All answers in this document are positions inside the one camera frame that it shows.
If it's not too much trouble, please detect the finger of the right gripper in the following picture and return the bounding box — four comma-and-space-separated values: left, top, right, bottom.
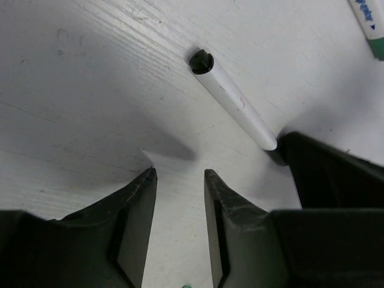
279, 131, 383, 208

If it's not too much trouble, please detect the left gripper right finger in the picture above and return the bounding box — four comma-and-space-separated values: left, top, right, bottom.
204, 169, 383, 287

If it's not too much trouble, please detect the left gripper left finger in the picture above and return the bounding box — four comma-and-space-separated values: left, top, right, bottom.
1, 168, 157, 287

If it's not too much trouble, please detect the green capped marker pen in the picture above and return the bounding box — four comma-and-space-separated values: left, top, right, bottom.
349, 0, 383, 61

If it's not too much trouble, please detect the black capped marker pen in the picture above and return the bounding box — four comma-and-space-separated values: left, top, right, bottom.
189, 49, 278, 151

